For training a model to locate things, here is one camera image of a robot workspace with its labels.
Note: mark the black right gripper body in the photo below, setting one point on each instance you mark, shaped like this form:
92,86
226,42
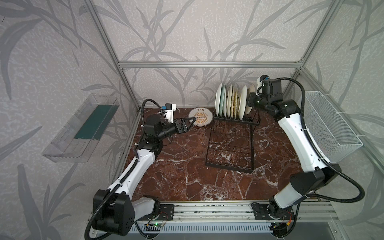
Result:
252,100

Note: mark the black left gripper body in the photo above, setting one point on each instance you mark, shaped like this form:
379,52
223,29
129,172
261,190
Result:
182,126

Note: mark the orange sunburst plate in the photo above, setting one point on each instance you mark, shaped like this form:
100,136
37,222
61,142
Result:
203,116
229,100

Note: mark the white plate black emblem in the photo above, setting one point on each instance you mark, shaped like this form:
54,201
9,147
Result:
243,102

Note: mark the orange woven bamboo plate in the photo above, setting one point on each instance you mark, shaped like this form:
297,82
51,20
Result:
235,102

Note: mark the green rim lettered plate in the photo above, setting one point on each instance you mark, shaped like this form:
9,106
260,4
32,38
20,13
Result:
218,99

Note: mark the cream floral plate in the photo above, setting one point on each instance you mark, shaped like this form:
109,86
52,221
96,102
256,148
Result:
232,103

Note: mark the orange sunburst plate front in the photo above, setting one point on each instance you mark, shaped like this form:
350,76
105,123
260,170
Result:
229,100

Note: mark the mint green flower plate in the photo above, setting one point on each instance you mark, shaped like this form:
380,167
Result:
222,100

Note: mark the black round plate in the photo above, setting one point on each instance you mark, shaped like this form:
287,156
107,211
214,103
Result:
250,89

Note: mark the yellow woven plate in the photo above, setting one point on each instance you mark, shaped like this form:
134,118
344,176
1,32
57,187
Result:
238,104

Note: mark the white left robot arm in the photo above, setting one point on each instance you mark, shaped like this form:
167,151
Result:
114,211

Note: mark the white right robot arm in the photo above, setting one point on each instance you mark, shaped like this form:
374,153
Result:
318,171

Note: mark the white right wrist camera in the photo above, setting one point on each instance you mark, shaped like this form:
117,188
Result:
260,81

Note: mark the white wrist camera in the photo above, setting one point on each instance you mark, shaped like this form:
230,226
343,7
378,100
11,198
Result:
260,81
168,111

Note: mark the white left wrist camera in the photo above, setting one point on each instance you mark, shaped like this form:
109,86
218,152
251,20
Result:
168,111

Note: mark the black wire dish rack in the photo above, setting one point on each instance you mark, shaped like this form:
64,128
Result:
231,143

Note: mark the white mesh wall basket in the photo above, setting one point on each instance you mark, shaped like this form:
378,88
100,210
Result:
333,135

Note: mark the clear acrylic wall shelf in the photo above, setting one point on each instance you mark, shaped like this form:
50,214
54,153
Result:
78,139

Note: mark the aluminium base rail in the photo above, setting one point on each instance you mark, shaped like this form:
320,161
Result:
242,212

